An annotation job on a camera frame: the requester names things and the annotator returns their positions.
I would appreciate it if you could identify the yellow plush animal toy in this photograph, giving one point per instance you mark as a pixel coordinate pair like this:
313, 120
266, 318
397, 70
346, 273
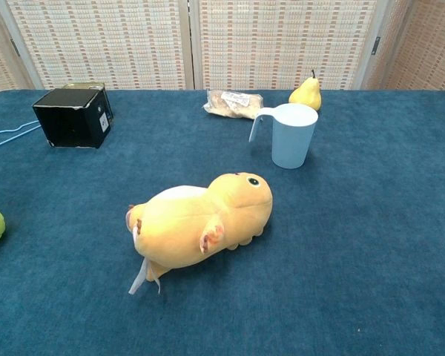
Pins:
193, 222

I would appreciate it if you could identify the black screen hinge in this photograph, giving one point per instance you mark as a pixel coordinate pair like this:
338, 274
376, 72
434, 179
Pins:
15, 47
375, 45

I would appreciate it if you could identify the bread in clear packet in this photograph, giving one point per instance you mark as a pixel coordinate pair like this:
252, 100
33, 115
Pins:
233, 104

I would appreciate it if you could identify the blue table cloth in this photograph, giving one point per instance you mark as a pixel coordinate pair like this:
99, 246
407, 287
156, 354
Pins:
356, 241

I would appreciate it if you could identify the black box with gold lid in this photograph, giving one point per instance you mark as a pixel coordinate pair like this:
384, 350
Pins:
70, 118

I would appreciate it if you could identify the yellow pear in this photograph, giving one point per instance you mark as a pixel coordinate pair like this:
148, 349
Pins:
306, 95

